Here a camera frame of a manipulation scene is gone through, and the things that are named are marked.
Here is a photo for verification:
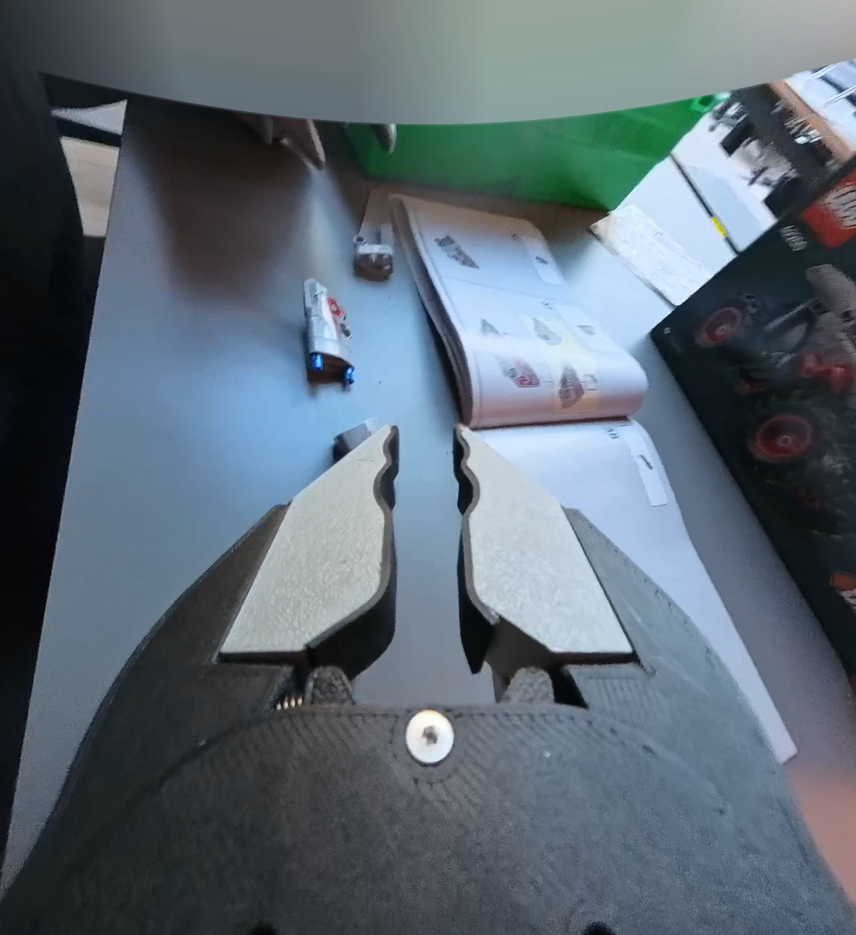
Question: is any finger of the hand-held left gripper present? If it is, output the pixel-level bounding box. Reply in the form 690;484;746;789
241;115;326;171

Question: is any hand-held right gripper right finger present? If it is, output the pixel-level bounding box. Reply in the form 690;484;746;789
453;425;635;676

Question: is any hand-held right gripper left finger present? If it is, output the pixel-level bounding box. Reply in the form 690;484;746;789
218;424;399;680

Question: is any dark grey lego piece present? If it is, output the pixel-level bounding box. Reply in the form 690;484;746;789
333;418;379;463

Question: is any light grey lego piece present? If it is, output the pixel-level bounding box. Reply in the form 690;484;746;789
353;225;396;280

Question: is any grey stickered lego sub-assembly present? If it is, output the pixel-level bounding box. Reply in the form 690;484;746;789
302;278;357;388

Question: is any open lego instruction booklet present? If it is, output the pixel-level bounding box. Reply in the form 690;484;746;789
362;191;798;764

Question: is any black lego set box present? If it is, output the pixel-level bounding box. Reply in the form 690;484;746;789
650;142;856;702

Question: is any green plastic bin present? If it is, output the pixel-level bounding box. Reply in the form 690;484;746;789
343;93;730;213

